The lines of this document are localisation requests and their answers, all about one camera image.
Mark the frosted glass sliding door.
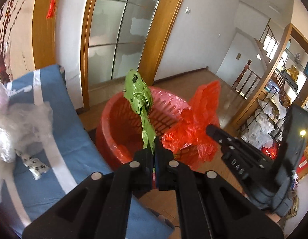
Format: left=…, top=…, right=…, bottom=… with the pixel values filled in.
left=80, top=0, right=183, bottom=109

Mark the blue white striped tablecloth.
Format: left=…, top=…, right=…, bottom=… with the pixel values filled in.
left=0, top=64, right=175, bottom=239

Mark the light green paw-print bag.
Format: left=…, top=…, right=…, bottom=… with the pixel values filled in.
left=123, top=69, right=157, bottom=154

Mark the glass vase with red branches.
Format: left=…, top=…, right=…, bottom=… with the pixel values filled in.
left=0, top=0, right=27, bottom=84

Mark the clear white plastic bag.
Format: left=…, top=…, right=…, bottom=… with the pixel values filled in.
left=0, top=83, right=53, bottom=203

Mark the pink basket with red liner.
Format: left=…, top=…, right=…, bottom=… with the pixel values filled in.
left=96, top=86, right=189, bottom=170

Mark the red plastic bag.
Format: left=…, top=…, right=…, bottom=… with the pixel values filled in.
left=162, top=80, right=221, bottom=170

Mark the white paw-print bag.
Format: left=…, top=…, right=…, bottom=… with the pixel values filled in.
left=15, top=150, right=50, bottom=180

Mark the wooden stair railing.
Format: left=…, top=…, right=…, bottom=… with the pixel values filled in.
left=232, top=59, right=260, bottom=99

